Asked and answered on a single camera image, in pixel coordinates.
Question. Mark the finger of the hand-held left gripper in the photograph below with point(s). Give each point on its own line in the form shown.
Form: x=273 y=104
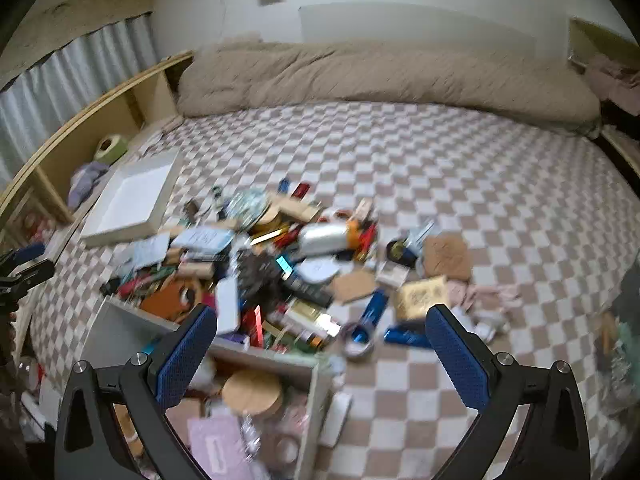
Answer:
x=30 y=272

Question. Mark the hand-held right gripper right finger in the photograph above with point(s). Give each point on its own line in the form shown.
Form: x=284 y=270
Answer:
x=457 y=360

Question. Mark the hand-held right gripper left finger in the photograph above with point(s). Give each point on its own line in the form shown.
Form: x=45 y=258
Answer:
x=182 y=360

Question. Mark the white storage box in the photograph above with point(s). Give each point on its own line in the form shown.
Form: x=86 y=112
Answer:
x=125 y=320

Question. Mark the white charger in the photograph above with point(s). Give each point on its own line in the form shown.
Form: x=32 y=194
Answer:
x=487 y=327

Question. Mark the orange leather piece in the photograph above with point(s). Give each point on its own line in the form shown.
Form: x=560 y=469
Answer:
x=165 y=302

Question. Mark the pink cloth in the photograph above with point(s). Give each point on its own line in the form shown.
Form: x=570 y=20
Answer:
x=480 y=297

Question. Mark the small yellow box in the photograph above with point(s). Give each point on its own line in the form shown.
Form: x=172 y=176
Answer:
x=420 y=297

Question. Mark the jar with wooden lid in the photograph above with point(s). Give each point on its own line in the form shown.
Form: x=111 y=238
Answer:
x=252 y=392

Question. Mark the pink notebook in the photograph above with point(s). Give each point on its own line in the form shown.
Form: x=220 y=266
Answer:
x=220 y=447

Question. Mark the blue tube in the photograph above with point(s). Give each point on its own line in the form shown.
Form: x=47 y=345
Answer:
x=374 y=309

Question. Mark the brown hair claw clip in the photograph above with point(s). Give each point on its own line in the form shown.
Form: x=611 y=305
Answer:
x=257 y=272

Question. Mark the heap of mixed knickknacks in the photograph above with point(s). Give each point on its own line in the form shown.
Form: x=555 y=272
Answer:
x=295 y=310

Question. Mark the square cork coaster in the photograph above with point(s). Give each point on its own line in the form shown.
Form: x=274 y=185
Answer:
x=355 y=286

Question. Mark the white box lid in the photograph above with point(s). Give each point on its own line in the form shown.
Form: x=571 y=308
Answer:
x=132 y=195

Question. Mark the green plush toy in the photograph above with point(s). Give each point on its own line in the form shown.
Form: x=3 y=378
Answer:
x=112 y=147

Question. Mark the clear plastic storage bin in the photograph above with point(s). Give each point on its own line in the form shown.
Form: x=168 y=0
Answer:
x=620 y=355

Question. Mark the white round case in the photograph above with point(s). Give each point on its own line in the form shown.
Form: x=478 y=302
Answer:
x=320 y=270

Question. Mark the silver foil bundle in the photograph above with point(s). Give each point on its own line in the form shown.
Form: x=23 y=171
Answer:
x=250 y=205

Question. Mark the white bottle with orange cap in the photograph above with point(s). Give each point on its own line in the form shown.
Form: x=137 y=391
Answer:
x=322 y=239

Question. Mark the checkered bed sheet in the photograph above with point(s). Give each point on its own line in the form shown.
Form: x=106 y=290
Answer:
x=450 y=170

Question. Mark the grey curtain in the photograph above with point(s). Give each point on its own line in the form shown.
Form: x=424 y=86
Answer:
x=75 y=70

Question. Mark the wooden bedside shelf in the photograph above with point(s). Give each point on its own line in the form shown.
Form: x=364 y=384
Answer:
x=150 y=92

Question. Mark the cartoon printed curtain valance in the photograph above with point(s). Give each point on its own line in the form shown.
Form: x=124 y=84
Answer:
x=75 y=15

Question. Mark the beige quilt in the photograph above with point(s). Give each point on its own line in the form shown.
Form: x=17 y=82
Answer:
x=375 y=75

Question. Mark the pink clothes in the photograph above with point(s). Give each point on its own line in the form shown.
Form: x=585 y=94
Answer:
x=615 y=80

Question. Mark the built-in wall shelf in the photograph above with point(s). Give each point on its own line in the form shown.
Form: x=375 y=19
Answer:
x=585 y=35

